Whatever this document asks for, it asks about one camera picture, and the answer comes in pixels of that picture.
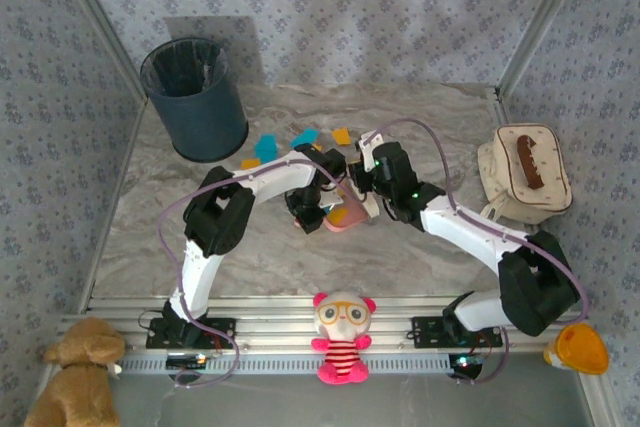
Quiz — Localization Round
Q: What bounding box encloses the cream hand brush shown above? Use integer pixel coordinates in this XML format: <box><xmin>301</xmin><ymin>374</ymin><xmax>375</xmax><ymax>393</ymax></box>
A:
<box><xmin>351</xmin><ymin>181</ymin><xmax>382</xmax><ymax>222</ymax></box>

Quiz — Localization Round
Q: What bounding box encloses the pink plastic dustpan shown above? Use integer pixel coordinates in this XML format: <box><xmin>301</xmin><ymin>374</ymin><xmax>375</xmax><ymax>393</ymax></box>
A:
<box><xmin>294</xmin><ymin>191</ymin><xmax>371</xmax><ymax>234</ymax></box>

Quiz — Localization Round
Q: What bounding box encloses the large blue paper scrap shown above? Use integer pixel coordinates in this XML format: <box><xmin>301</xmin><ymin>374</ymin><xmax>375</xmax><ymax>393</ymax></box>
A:
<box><xmin>254</xmin><ymin>134</ymin><xmax>279</xmax><ymax>161</ymax></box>

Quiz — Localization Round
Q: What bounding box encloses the pink striped plush doll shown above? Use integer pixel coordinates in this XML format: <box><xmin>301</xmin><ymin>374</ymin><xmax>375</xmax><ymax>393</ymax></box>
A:
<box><xmin>310</xmin><ymin>290</ymin><xmax>377</xmax><ymax>387</ymax></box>

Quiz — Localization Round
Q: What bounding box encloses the dark blue trash bin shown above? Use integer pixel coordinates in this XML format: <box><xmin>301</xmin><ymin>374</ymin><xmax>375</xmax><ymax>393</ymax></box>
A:
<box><xmin>138</xmin><ymin>36</ymin><xmax>250</xmax><ymax>163</ymax></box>

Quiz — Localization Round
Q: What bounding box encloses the black control board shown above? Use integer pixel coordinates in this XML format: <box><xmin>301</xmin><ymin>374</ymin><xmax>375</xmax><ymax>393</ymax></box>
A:
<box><xmin>448</xmin><ymin>352</ymin><xmax>485</xmax><ymax>381</ymax></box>
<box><xmin>166</xmin><ymin>352</ymin><xmax>209</xmax><ymax>381</ymax></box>

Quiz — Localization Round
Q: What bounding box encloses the orange yellow plastic toy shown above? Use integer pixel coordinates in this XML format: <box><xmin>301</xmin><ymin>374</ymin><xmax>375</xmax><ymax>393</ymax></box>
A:
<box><xmin>543</xmin><ymin>322</ymin><xmax>610</xmax><ymax>377</ymax></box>

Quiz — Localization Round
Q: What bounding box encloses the brown teddy bear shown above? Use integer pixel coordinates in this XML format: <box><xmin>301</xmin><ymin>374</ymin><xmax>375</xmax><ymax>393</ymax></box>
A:
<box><xmin>23</xmin><ymin>316</ymin><xmax>126</xmax><ymax>427</ymax></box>

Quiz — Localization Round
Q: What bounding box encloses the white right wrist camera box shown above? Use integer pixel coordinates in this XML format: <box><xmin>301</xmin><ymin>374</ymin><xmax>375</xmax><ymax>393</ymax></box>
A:
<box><xmin>354</xmin><ymin>130</ymin><xmax>387</xmax><ymax>159</ymax></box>

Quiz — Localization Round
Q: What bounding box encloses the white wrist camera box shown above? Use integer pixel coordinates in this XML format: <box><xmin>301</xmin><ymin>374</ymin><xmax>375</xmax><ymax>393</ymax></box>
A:
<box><xmin>319</xmin><ymin>190</ymin><xmax>347</xmax><ymax>212</ymax></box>
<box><xmin>354</xmin><ymin>130</ymin><xmax>387</xmax><ymax>159</ymax></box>

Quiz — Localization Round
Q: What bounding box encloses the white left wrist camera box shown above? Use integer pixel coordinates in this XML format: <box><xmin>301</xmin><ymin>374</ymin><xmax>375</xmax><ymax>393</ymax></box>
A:
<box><xmin>319</xmin><ymin>190</ymin><xmax>347</xmax><ymax>212</ymax></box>

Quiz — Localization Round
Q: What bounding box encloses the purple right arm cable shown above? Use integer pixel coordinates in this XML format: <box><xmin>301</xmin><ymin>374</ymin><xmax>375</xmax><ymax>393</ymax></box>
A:
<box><xmin>364</xmin><ymin>117</ymin><xmax>590</xmax><ymax>386</ymax></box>

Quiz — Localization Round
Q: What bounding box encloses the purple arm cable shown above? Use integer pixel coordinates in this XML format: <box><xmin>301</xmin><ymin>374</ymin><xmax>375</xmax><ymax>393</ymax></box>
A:
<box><xmin>157</xmin><ymin>159</ymin><xmax>361</xmax><ymax>389</ymax></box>
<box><xmin>364</xmin><ymin>117</ymin><xmax>590</xmax><ymax>386</ymax></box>

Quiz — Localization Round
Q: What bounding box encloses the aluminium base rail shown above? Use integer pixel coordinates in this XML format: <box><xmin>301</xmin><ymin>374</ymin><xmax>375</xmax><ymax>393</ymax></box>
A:
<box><xmin>57</xmin><ymin>295</ymin><xmax>591</xmax><ymax>356</ymax></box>

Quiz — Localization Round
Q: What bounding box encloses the grey slotted cable duct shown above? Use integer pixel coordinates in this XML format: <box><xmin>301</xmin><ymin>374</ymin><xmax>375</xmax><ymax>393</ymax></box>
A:
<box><xmin>118</xmin><ymin>352</ymin><xmax>451</xmax><ymax>377</ymax></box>

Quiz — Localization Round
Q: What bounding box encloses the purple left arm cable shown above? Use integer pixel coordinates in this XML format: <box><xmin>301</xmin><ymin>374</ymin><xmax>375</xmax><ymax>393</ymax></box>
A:
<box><xmin>157</xmin><ymin>159</ymin><xmax>361</xmax><ymax>389</ymax></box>

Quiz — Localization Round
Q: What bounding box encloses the beige pouch brown handle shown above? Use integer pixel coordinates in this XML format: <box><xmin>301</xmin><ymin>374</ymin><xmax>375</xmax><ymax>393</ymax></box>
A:
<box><xmin>476</xmin><ymin>122</ymin><xmax>574</xmax><ymax>226</ymax></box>

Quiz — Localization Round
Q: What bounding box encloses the aluminium frame post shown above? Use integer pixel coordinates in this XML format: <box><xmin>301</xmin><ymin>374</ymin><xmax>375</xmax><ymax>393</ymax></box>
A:
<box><xmin>493</xmin><ymin>0</ymin><xmax>597</xmax><ymax>98</ymax></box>
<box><xmin>52</xmin><ymin>0</ymin><xmax>151</xmax><ymax>106</ymax></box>

